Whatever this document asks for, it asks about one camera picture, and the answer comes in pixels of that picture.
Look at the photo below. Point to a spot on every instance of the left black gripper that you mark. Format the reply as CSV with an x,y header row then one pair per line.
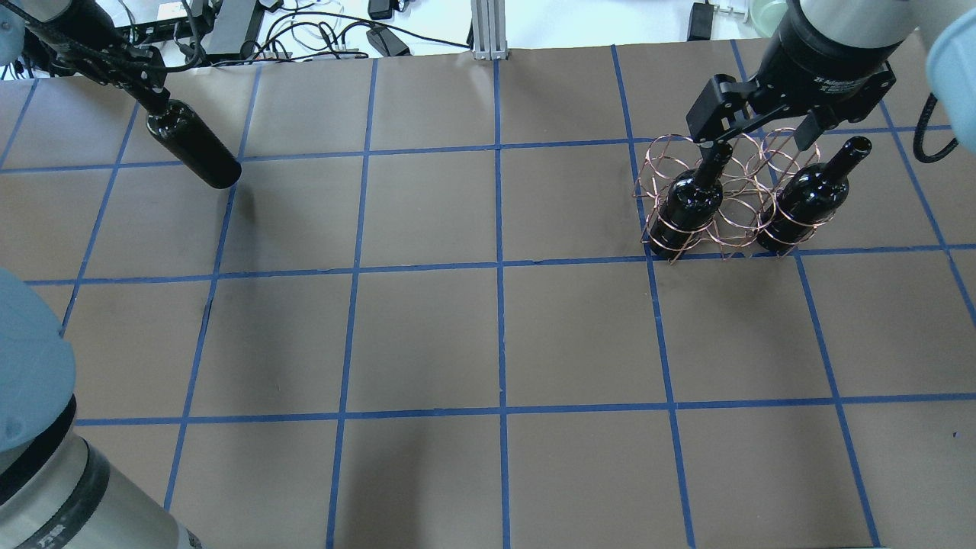
x,y
78,36

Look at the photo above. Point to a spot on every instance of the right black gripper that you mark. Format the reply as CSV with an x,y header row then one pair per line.
x,y
829,52

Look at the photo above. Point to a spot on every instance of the dark wine bottle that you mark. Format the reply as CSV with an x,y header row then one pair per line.
x,y
183,132
691,203

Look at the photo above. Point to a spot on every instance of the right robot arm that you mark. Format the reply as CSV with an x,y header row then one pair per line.
x,y
947,29

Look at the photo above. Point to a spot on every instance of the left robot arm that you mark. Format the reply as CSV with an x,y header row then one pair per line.
x,y
58,489

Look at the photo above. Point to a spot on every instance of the dark wine bottle in basket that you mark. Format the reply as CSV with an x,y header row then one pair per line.
x,y
691,203

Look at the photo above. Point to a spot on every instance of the green bowl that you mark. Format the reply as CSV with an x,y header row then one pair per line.
x,y
766,15

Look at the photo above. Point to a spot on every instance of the black power adapter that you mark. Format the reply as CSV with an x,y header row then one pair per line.
x,y
387,43

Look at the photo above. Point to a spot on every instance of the copper wire wine basket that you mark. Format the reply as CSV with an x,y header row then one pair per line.
x,y
762,164

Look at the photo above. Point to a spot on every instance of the aluminium frame post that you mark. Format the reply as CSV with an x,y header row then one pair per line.
x,y
489,30

